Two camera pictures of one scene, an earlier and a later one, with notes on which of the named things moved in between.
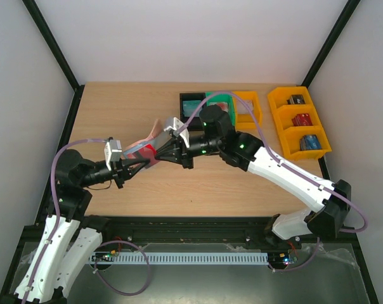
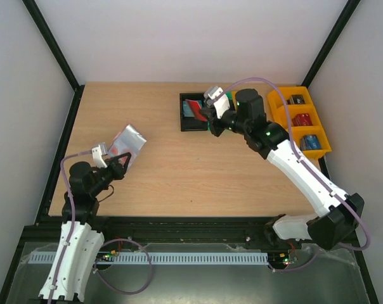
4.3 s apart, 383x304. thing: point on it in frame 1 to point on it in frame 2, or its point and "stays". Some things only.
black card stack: (296, 99) stays
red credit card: (148, 152) to (196, 109)
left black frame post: (44, 31) stays
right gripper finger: (170, 144) to (210, 113)
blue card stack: (309, 142) stays
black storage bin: (196, 123) stays
